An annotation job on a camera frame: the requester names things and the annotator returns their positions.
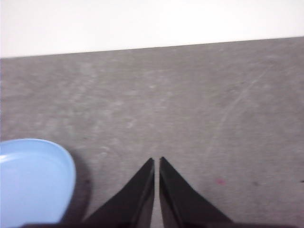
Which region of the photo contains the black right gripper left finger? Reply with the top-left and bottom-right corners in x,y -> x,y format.
83,157 -> 155,225

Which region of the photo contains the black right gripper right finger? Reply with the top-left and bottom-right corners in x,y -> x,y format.
158,156 -> 234,225

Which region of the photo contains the blue plate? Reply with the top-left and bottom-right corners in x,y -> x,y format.
0,139 -> 77,225

